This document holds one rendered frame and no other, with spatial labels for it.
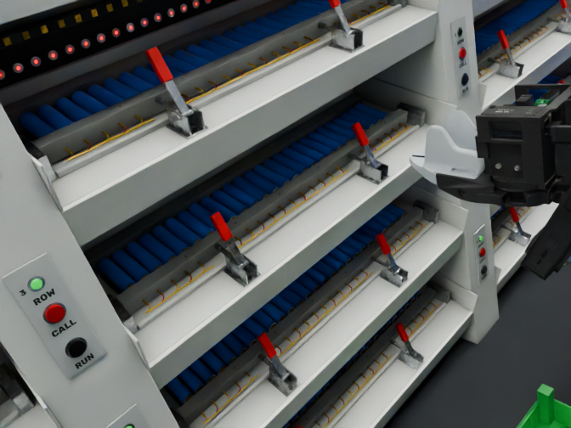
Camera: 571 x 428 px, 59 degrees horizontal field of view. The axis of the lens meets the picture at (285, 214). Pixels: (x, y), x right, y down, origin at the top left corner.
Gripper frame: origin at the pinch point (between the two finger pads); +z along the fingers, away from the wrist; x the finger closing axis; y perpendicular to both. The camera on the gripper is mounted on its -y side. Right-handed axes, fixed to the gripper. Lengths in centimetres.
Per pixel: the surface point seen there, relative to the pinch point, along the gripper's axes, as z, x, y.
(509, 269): 18, -45, -50
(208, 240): 23.6, 14.9, -5.8
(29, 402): 20.7, 40.9, -8.1
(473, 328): 18, -30, -55
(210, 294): 19.3, 19.3, -9.7
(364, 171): 19.8, -11.3, -8.7
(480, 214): 17, -36, -30
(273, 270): 16.6, 11.5, -10.7
